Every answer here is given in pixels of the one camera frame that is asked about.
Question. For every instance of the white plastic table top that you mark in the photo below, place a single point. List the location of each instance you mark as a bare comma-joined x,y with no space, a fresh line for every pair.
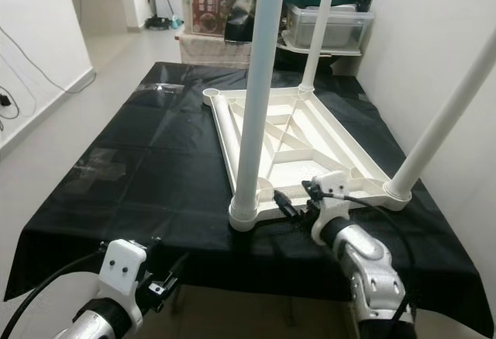
302,160

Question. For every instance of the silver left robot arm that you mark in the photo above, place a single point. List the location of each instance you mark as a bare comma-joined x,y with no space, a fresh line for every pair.
101,325

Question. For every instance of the black tablecloth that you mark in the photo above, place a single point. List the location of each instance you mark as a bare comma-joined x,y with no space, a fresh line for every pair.
124,223

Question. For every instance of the crumpled clear tape patch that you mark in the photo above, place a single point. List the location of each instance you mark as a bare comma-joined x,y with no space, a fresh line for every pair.
97,170

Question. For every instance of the black round basin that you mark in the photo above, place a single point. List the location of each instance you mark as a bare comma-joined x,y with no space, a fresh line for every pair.
291,58

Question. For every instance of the clear tape strip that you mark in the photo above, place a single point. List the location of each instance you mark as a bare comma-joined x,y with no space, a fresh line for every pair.
161,87

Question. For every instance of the clear plastic container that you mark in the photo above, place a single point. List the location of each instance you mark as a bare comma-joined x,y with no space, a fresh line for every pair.
353,27

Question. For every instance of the beige patterned box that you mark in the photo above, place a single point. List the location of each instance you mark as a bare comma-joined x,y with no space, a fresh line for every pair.
209,50

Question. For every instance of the black power adapter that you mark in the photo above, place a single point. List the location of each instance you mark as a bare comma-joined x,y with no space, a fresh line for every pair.
8,100

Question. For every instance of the black plastic bag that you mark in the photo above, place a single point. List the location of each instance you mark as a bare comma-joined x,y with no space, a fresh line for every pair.
240,21

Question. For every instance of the orange-lidded clear storage bin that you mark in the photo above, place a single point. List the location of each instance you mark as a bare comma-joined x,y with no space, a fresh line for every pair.
205,5

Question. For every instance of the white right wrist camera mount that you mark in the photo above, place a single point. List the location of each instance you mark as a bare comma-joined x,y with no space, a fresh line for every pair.
329,184

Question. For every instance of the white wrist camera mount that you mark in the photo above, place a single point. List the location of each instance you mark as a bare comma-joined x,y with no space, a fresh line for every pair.
329,184
122,265

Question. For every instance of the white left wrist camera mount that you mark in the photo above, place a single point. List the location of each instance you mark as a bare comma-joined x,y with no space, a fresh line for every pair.
122,265

